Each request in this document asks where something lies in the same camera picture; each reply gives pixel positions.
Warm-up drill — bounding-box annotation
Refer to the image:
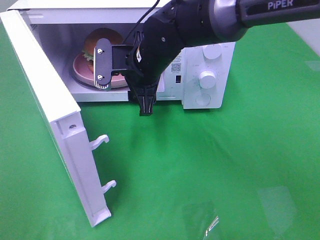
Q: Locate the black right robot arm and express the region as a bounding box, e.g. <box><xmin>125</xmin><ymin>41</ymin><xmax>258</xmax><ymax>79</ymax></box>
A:
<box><xmin>125</xmin><ymin>0</ymin><xmax>320</xmax><ymax>87</ymax></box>

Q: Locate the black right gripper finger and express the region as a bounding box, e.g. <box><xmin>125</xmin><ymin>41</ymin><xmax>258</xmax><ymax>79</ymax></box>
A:
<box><xmin>125</xmin><ymin>75</ymin><xmax>160</xmax><ymax>117</ymax></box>
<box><xmin>132</xmin><ymin>31</ymin><xmax>144</xmax><ymax>48</ymax></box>

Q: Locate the upper white control knob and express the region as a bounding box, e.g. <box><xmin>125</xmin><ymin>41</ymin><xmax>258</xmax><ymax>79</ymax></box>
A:
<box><xmin>202</xmin><ymin>44</ymin><xmax>222</xmax><ymax>60</ymax></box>

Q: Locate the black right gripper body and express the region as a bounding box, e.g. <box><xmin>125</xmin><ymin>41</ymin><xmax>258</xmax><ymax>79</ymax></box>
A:
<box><xmin>125</xmin><ymin>17</ymin><xmax>185</xmax><ymax>86</ymax></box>

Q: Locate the lower white control knob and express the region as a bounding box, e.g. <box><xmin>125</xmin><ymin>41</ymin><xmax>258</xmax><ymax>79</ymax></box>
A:
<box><xmin>199</xmin><ymin>70</ymin><xmax>217</xmax><ymax>89</ymax></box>

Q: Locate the clear tape patch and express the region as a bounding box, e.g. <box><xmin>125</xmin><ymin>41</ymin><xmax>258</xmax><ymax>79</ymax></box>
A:
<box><xmin>182</xmin><ymin>201</ymin><xmax>222</xmax><ymax>240</ymax></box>
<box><xmin>257</xmin><ymin>186</ymin><xmax>297</xmax><ymax>237</ymax></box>
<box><xmin>305</xmin><ymin>60</ymin><xmax>320</xmax><ymax>72</ymax></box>

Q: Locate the white control knob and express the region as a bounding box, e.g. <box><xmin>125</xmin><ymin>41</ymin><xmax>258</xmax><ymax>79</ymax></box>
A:
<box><xmin>199</xmin><ymin>70</ymin><xmax>217</xmax><ymax>89</ymax></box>
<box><xmin>202</xmin><ymin>44</ymin><xmax>222</xmax><ymax>60</ymax></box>

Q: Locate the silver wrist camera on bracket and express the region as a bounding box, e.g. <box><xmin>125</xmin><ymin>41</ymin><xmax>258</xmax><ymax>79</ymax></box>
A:
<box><xmin>93</xmin><ymin>38</ymin><xmax>133</xmax><ymax>91</ymax></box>

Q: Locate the glass turntable plate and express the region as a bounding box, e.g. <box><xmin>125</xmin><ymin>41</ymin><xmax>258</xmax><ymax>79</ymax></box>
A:
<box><xmin>66</xmin><ymin>65</ymin><xmax>129</xmax><ymax>92</ymax></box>

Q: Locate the burger with lettuce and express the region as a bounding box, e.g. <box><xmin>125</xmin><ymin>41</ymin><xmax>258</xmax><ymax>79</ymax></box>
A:
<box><xmin>82</xmin><ymin>28</ymin><xmax>124</xmax><ymax>73</ymax></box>

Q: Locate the clear tape patch front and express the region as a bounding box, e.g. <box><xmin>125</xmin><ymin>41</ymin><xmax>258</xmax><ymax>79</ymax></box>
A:
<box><xmin>182</xmin><ymin>201</ymin><xmax>222</xmax><ymax>240</ymax></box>

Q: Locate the round door release button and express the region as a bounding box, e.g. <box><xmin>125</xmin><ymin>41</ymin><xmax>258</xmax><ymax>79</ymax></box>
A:
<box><xmin>195</xmin><ymin>93</ymin><xmax>211</xmax><ymax>106</ymax></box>

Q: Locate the clear tape patch far right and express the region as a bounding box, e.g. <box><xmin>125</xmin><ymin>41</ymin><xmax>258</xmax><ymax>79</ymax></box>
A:
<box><xmin>305</xmin><ymin>60</ymin><xmax>320</xmax><ymax>72</ymax></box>

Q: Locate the white warning label with QR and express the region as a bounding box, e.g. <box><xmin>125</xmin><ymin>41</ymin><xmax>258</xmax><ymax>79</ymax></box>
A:
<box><xmin>170</xmin><ymin>54</ymin><xmax>184</xmax><ymax>74</ymax></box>

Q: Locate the pink plate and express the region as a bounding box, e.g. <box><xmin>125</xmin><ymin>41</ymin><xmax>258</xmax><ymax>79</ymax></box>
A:
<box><xmin>72</xmin><ymin>52</ymin><xmax>128</xmax><ymax>89</ymax></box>

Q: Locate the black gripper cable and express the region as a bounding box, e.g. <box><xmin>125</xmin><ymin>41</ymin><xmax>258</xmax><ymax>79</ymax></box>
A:
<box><xmin>123</xmin><ymin>0</ymin><xmax>161</xmax><ymax>43</ymax></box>

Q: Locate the white microwave oven body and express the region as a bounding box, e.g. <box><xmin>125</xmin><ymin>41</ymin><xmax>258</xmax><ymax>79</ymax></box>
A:
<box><xmin>0</xmin><ymin>0</ymin><xmax>235</xmax><ymax>109</ymax></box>

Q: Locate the white microwave door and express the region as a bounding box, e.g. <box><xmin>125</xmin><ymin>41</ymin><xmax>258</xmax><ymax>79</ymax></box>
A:
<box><xmin>0</xmin><ymin>10</ymin><xmax>117</xmax><ymax>227</ymax></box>

